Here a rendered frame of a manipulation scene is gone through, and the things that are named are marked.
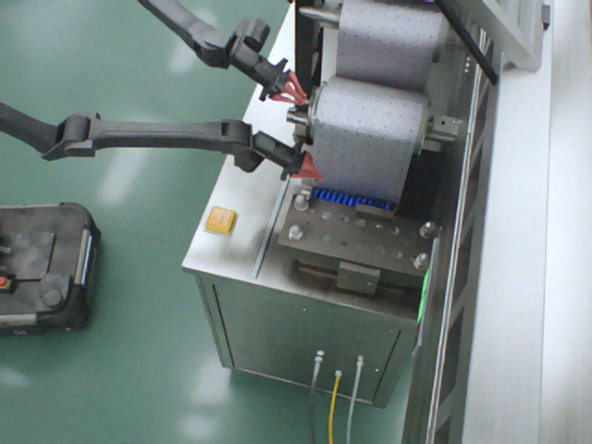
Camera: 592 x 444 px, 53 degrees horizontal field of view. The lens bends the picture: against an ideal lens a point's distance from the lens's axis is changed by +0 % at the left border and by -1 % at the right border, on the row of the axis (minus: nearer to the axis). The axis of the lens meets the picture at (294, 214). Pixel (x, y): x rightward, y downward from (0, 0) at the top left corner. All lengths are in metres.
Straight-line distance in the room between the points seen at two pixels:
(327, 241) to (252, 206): 0.31
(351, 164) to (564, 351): 0.71
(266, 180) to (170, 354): 1.01
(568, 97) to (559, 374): 0.59
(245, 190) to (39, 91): 2.01
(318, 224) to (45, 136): 0.69
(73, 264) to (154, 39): 1.63
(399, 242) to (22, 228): 1.68
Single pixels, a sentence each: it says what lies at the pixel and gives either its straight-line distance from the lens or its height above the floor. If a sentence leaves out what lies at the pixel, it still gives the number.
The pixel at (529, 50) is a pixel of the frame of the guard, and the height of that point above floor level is 1.69.
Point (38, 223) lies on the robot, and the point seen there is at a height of 0.24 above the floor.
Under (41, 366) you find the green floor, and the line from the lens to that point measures 2.64.
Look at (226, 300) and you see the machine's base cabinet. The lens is 1.74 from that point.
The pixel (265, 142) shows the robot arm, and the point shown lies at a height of 1.18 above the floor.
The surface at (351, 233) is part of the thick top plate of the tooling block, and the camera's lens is 1.50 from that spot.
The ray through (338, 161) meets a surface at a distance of 1.47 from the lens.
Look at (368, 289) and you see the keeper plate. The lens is 1.53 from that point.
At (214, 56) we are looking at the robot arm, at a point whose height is 1.38.
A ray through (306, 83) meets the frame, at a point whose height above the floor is 1.06.
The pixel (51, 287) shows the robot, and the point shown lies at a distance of 2.44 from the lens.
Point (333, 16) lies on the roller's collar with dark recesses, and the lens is 1.55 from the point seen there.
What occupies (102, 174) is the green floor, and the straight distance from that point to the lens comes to 3.04.
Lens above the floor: 2.31
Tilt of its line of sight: 57 degrees down
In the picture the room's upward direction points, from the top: straight up
